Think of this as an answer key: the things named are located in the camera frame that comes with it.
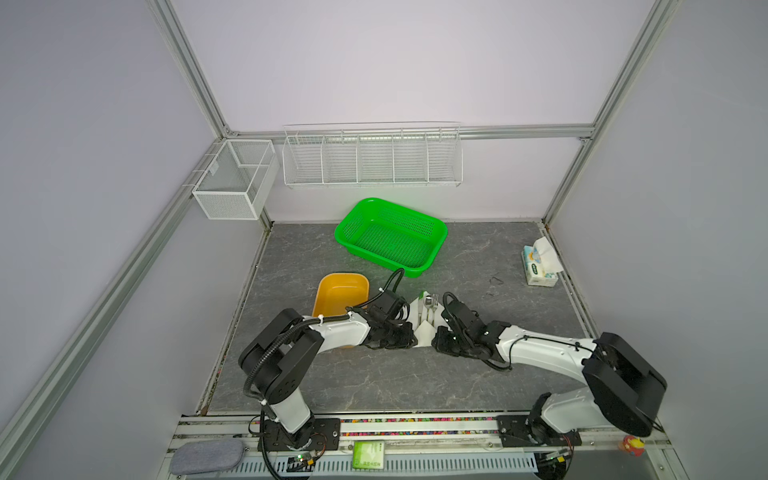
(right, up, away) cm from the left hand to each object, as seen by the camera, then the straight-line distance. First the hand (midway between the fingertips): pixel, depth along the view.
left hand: (416, 346), depth 86 cm
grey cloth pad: (-50, -20, -17) cm, 57 cm away
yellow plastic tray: (-26, +14, +13) cm, 33 cm away
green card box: (-12, -20, -17) cm, 29 cm away
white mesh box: (-58, +51, +11) cm, 78 cm away
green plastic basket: (-8, +34, +29) cm, 45 cm away
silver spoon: (+5, +12, +9) cm, 16 cm away
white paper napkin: (+3, +7, +7) cm, 11 cm away
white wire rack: (-16, +60, +13) cm, 64 cm away
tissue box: (+43, +23, +13) cm, 51 cm away
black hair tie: (+30, +18, +19) cm, 40 cm away
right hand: (+5, +1, 0) cm, 5 cm away
